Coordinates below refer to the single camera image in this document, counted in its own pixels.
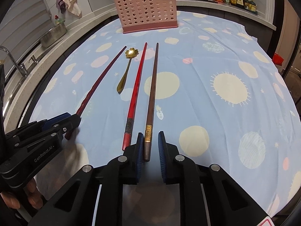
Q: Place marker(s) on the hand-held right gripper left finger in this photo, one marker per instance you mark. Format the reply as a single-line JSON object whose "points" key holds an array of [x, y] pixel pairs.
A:
{"points": [[140, 150]]}

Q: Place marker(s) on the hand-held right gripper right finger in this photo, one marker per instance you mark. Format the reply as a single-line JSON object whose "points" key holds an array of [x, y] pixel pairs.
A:
{"points": [[162, 155]]}

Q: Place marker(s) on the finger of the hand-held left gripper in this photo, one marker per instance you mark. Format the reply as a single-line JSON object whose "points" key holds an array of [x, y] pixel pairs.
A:
{"points": [[58, 119], [69, 124]]}

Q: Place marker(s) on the maroon chopstick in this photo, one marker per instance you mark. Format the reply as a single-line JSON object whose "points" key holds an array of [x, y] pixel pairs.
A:
{"points": [[105, 75]]}

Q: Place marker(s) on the red chopstick dark band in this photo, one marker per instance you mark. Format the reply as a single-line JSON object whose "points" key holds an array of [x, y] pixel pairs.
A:
{"points": [[137, 87]]}

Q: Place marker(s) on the brown chopstick gold band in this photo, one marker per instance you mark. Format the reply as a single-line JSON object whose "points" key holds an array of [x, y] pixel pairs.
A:
{"points": [[153, 87]]}

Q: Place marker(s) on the gold flower spoon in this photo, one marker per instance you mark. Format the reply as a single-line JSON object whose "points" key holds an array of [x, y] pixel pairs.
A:
{"points": [[131, 52]]}

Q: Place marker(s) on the pink perforated utensil holder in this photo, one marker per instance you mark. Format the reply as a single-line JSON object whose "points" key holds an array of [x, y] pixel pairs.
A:
{"points": [[145, 14]]}

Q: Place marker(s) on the person's left hand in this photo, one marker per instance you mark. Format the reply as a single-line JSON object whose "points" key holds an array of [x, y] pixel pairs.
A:
{"points": [[33, 195]]}

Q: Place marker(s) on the soap dispenser pump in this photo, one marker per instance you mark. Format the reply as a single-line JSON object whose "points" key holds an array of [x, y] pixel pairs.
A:
{"points": [[33, 60]]}

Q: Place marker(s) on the chrome kitchen faucet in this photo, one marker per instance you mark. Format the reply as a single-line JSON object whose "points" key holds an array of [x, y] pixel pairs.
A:
{"points": [[14, 61]]}

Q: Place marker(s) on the blue printed tablecloth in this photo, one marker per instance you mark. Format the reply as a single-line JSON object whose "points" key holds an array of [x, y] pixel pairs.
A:
{"points": [[199, 75]]}

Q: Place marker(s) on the green dish soap bottle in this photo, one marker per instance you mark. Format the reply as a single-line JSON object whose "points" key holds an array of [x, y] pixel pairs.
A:
{"points": [[58, 21]]}

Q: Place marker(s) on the white window blinds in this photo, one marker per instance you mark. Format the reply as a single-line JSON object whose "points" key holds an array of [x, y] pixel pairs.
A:
{"points": [[23, 23]]}

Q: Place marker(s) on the purple cloth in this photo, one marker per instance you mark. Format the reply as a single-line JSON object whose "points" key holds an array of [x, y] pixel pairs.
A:
{"points": [[61, 3]]}

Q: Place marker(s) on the white hanging towel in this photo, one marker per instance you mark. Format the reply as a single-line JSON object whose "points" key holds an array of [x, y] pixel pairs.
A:
{"points": [[70, 1]]}

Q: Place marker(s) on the red bag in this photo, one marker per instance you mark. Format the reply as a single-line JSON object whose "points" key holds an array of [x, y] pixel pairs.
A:
{"points": [[278, 58]]}

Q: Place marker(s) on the black-framed glass door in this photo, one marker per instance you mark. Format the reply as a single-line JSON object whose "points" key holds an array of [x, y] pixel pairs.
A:
{"points": [[294, 58]]}

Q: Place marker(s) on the small dark jars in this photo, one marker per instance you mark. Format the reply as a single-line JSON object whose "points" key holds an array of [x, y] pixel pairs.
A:
{"points": [[251, 6]]}

